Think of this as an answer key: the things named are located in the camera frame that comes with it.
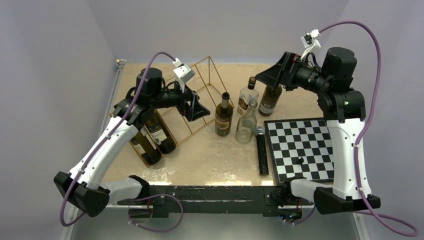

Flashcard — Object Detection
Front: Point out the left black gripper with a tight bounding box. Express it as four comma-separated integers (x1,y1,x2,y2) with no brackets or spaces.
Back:
150,77,210,121

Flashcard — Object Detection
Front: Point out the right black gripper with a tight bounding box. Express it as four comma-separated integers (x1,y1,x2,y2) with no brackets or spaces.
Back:
256,50,332,95

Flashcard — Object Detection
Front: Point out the green wine bottle silver neck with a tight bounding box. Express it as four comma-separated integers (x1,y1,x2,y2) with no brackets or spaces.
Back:
214,92,234,137

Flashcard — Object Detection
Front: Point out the dark wine bottle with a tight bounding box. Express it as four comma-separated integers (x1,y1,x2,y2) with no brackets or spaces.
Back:
258,85,283,117
145,109,177,154
129,128,162,167

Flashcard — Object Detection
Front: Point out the clear glass bottle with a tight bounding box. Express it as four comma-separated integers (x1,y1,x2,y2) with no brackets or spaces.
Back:
235,98,258,144

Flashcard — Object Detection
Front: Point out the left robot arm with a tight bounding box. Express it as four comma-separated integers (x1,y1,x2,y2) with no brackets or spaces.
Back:
53,65,210,217

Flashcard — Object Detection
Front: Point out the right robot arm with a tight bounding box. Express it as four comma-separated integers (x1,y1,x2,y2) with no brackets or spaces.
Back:
255,47,381,215

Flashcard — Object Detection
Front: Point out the clear whisky bottle black cap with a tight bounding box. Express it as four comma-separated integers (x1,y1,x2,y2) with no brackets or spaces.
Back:
236,76,259,117

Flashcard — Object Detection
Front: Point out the black microphone silver head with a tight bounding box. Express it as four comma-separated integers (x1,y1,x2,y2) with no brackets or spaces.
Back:
254,126,269,176

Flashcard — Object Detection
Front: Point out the black white chessboard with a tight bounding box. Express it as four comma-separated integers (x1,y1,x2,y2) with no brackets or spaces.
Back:
264,117,335,186

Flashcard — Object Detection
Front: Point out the black chess piece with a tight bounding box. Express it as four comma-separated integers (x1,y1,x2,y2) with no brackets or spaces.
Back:
297,157,305,165

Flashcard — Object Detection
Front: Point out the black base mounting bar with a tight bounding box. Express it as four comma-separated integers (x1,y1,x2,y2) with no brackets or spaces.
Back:
118,185,303,221

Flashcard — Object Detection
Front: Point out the gold wire wine rack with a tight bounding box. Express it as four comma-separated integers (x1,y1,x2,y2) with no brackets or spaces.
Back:
143,56,226,149

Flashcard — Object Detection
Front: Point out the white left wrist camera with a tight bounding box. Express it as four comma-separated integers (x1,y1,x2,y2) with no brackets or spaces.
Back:
172,58,195,93

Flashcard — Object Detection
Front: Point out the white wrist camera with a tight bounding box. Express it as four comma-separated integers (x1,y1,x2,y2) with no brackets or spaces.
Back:
172,58,195,93
300,29,321,61

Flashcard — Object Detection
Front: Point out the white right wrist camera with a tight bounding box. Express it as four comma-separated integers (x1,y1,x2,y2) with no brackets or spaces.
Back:
300,29,321,61

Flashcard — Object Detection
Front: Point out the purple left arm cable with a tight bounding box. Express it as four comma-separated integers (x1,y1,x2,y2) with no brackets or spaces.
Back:
59,51,177,228

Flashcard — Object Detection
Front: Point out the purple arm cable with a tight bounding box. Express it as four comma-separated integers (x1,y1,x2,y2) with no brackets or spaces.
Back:
317,20,420,238
59,51,177,228

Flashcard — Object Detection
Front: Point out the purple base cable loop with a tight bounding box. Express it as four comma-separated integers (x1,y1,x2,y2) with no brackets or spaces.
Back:
128,193,185,233

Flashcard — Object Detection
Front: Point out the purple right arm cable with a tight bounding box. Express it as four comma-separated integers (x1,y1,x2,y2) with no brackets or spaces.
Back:
317,20,420,238

